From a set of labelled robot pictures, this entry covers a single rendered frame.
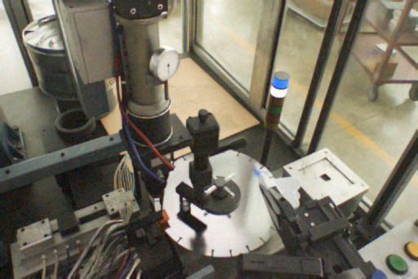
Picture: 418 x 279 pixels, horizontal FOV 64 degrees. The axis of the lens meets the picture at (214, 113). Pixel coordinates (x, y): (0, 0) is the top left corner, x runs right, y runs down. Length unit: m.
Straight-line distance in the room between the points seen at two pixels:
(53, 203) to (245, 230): 0.64
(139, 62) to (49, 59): 0.76
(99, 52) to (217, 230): 0.50
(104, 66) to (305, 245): 0.40
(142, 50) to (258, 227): 0.53
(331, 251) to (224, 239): 0.35
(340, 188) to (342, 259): 0.55
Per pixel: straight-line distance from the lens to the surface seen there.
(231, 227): 0.84
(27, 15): 1.60
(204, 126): 0.62
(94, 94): 0.68
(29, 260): 1.01
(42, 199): 1.23
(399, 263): 0.97
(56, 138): 1.13
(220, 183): 0.85
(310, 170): 1.07
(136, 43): 0.49
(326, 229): 0.52
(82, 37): 0.53
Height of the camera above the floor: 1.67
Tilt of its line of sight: 40 degrees down
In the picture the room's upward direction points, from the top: 4 degrees clockwise
